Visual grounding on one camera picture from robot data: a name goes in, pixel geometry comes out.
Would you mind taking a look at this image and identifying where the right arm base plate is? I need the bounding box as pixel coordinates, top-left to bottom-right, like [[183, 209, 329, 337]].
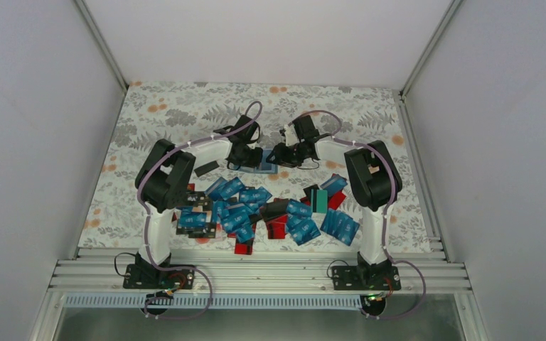
[[330, 265, 402, 291]]

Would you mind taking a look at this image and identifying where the grey perforated cable duct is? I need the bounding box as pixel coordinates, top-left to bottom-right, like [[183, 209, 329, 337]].
[[63, 293, 361, 310]]

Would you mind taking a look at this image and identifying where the black visa card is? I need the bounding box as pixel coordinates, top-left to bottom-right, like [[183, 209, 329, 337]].
[[178, 190, 213, 212]]

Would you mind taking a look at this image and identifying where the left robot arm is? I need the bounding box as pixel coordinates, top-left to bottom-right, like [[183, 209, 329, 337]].
[[135, 118, 256, 288]]

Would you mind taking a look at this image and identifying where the blue cards right stack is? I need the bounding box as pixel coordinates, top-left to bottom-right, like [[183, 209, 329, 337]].
[[320, 209, 360, 246]]

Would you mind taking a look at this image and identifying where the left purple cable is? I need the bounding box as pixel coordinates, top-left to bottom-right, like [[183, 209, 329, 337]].
[[136, 100, 264, 274]]

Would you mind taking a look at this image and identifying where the blue leather card holder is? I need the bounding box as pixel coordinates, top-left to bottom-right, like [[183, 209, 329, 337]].
[[240, 149, 278, 175]]

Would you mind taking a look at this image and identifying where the floral patterned table mat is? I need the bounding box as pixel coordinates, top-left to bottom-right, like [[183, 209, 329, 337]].
[[79, 82, 431, 254]]

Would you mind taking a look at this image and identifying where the aluminium rail frame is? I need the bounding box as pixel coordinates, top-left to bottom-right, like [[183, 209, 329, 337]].
[[48, 248, 472, 294]]

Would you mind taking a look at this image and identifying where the red card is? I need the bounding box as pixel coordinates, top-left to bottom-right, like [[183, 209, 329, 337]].
[[328, 191, 346, 210], [234, 239, 254, 255]]

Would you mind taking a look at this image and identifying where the purple cable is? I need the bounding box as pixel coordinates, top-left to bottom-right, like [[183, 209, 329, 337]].
[[289, 109, 427, 283], [136, 100, 264, 274]]

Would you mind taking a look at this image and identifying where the teal black stripe card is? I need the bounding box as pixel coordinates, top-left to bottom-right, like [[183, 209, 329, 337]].
[[309, 189, 328, 214]]

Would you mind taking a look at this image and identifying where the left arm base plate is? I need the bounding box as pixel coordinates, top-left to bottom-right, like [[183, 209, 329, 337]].
[[122, 264, 195, 290]]

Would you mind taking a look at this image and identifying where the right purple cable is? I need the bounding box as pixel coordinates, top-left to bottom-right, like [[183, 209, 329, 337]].
[[289, 109, 427, 283]]

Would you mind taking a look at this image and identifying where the red card front centre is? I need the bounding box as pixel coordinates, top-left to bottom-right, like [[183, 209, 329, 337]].
[[234, 239, 254, 255]]

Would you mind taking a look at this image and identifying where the red card right side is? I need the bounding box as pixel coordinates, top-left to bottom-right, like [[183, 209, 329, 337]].
[[328, 191, 346, 210]]

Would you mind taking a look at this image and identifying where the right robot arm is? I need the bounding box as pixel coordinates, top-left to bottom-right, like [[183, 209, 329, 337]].
[[267, 114, 402, 289]]

